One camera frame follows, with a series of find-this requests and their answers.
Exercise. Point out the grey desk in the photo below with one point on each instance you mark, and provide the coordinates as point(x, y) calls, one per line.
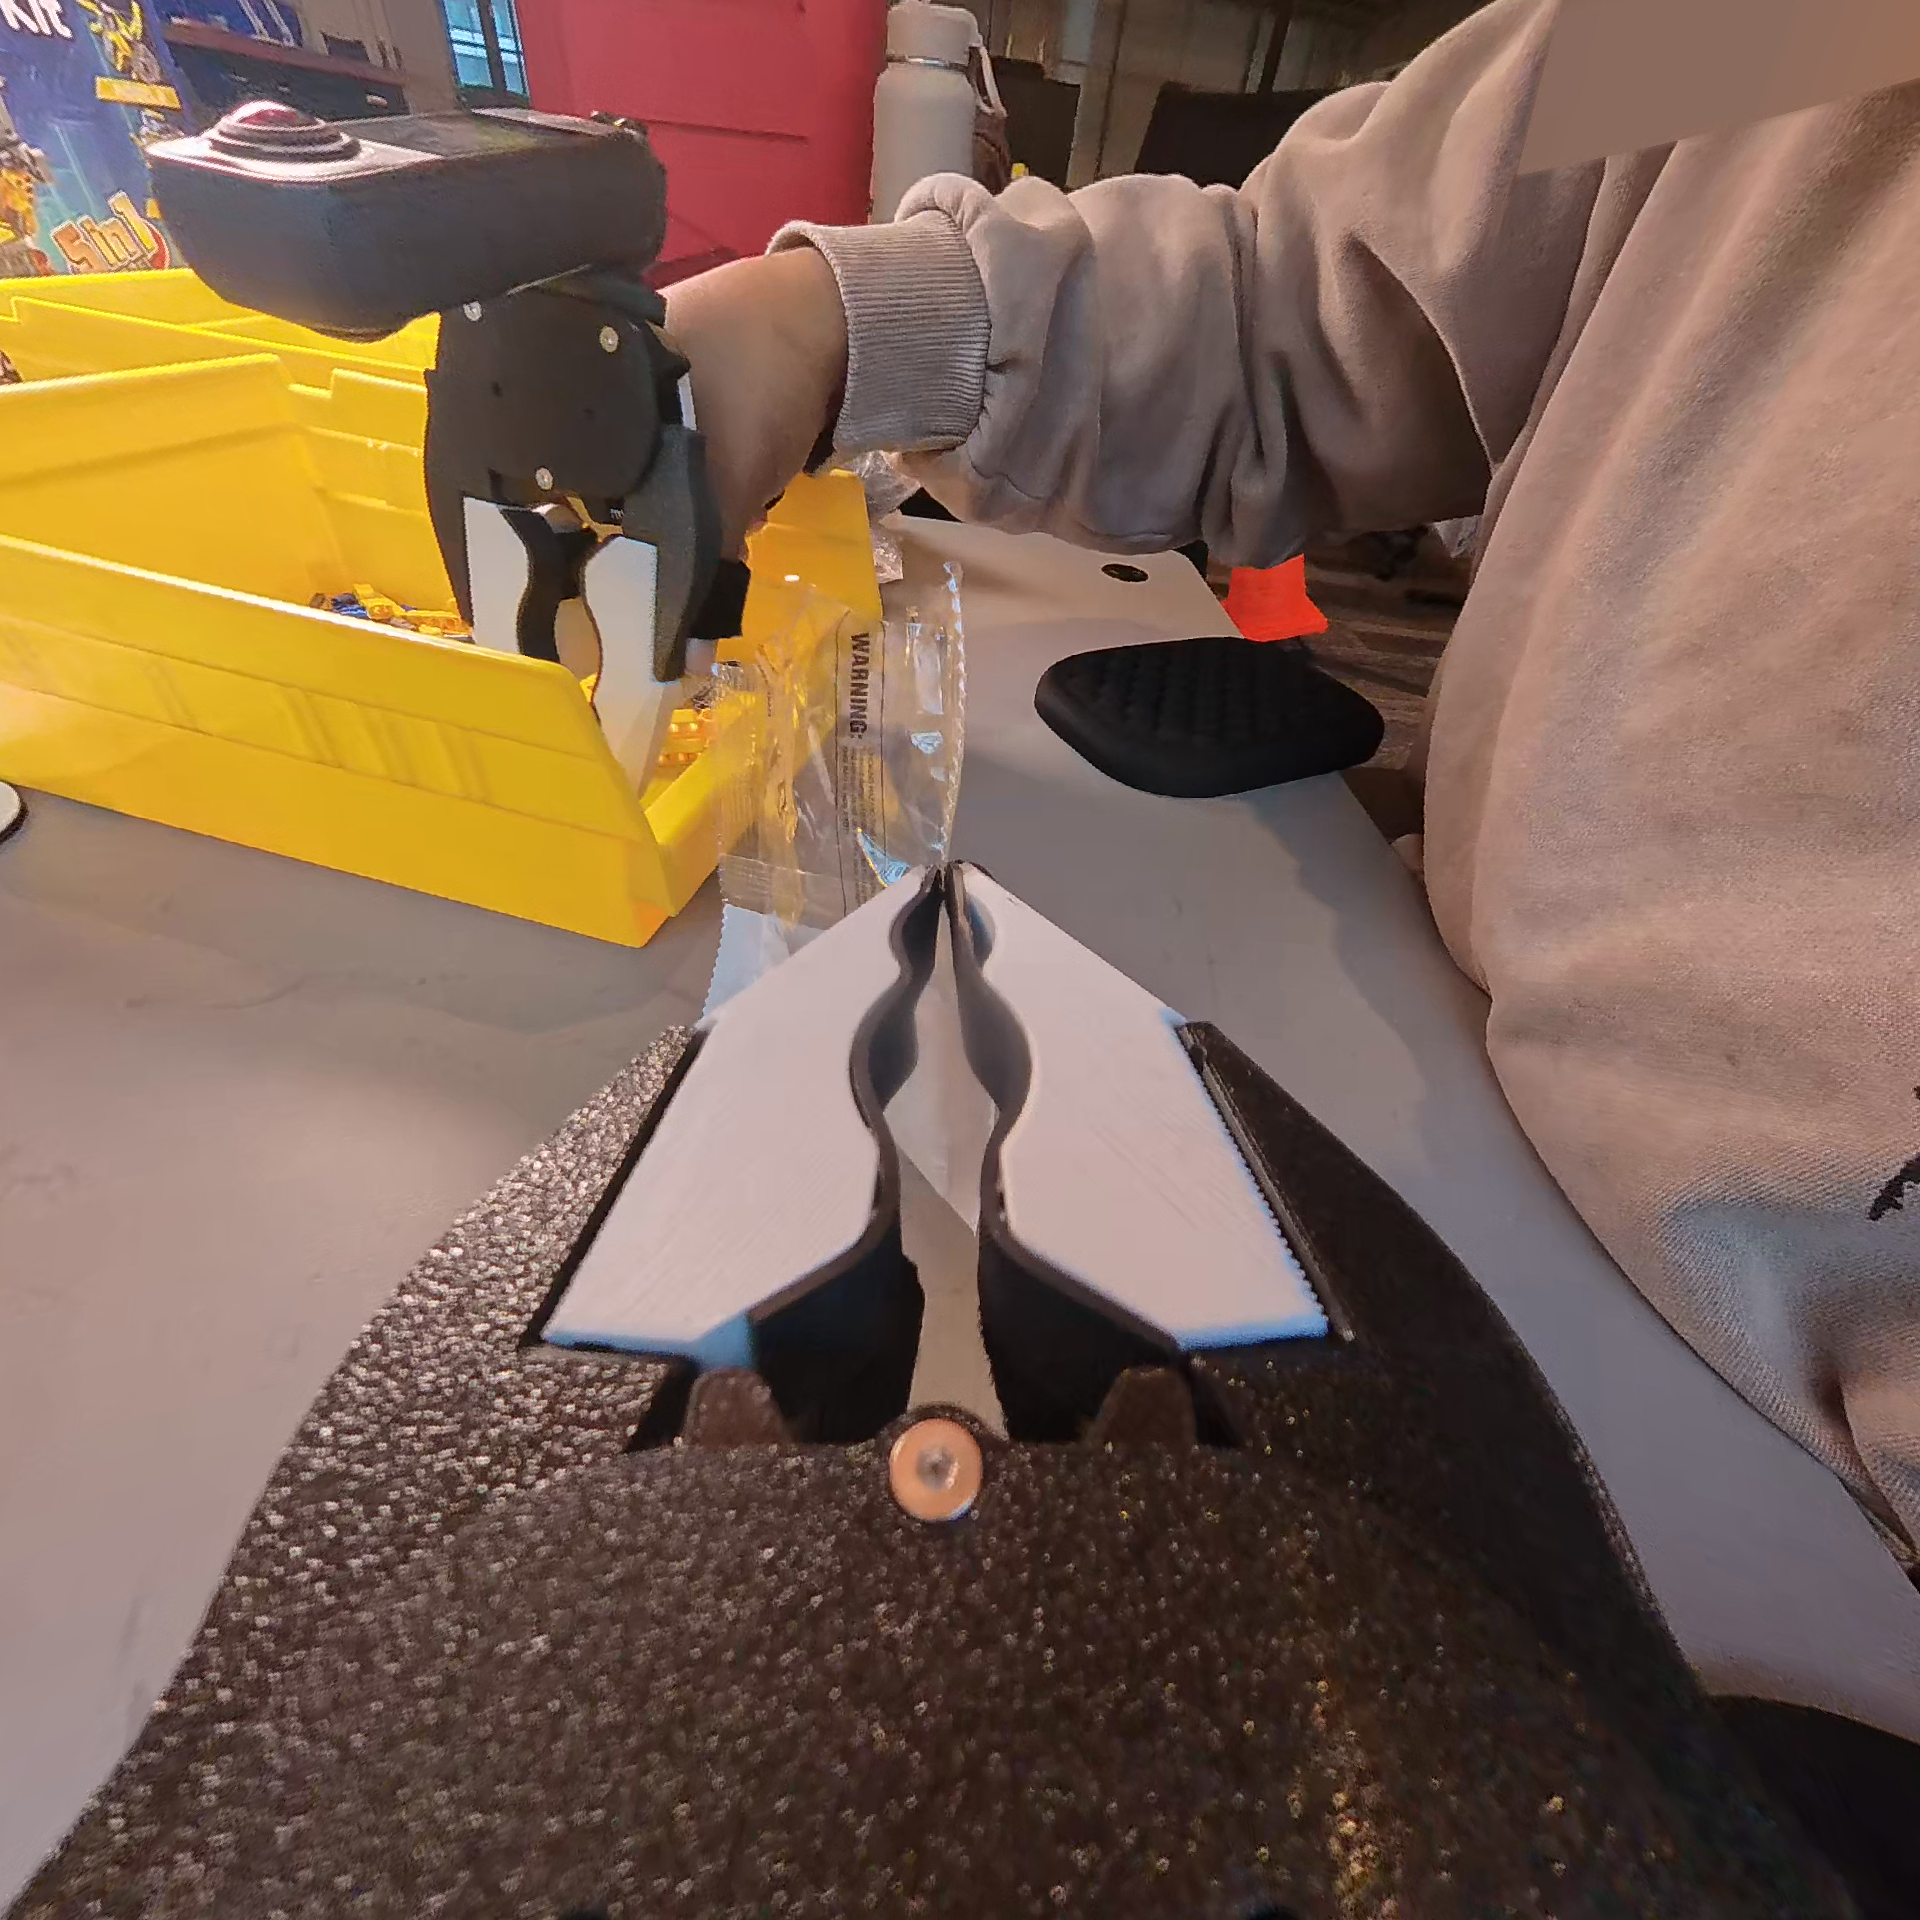
point(301, 1201)

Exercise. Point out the yellow bin with bricks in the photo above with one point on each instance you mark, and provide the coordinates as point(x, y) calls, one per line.
point(271, 692)
point(181, 317)

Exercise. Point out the orange traffic cone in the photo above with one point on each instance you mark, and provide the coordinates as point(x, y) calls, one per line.
point(1276, 601)

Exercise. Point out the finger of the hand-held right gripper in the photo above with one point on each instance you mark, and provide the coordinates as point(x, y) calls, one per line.
point(642, 646)
point(500, 573)

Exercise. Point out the pile of toy bricks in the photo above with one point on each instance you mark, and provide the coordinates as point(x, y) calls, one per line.
point(391, 612)

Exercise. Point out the printed toy box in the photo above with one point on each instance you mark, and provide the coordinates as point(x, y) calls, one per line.
point(76, 136)

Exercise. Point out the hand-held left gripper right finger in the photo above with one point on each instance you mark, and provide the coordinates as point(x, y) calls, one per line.
point(1156, 1201)

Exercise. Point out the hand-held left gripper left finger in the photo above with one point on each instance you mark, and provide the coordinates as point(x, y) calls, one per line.
point(721, 1201)

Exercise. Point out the person's right hand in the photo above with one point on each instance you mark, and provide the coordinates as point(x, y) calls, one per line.
point(750, 375)

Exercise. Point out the clear plastic bag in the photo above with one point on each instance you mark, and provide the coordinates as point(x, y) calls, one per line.
point(885, 481)

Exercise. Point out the black wrist rest pad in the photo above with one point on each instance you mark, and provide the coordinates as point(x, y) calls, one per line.
point(1201, 721)

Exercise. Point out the person's right forearm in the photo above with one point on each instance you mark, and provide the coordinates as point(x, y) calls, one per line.
point(1201, 300)

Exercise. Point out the small clear bag white label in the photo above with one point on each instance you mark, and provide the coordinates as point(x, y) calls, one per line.
point(857, 750)

